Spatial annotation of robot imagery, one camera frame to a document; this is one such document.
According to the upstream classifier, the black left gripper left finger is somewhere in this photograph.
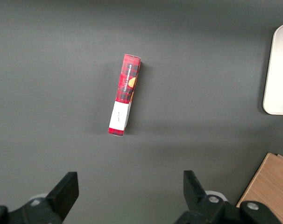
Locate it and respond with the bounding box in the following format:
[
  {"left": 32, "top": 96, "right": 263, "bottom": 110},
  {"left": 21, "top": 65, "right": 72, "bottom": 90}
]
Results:
[{"left": 9, "top": 171, "right": 79, "bottom": 224}]

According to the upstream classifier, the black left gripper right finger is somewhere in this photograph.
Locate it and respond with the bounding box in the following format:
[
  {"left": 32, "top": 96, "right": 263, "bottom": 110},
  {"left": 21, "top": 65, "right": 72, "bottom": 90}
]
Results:
[{"left": 176, "top": 170, "right": 241, "bottom": 224}]

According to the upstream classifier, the wooden drawer cabinet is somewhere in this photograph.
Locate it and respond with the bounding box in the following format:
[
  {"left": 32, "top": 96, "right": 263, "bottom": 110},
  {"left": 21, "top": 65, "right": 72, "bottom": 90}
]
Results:
[{"left": 236, "top": 153, "right": 283, "bottom": 224}]

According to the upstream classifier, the red plaid cookie box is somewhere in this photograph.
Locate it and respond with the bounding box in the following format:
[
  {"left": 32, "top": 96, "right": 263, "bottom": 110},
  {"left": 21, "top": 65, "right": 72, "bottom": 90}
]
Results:
[{"left": 107, "top": 54, "right": 142, "bottom": 137}]

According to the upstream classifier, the beige plastic tray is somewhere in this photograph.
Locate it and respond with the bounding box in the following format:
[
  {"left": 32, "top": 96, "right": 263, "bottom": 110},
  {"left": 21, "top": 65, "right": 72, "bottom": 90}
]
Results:
[{"left": 262, "top": 23, "right": 283, "bottom": 115}]

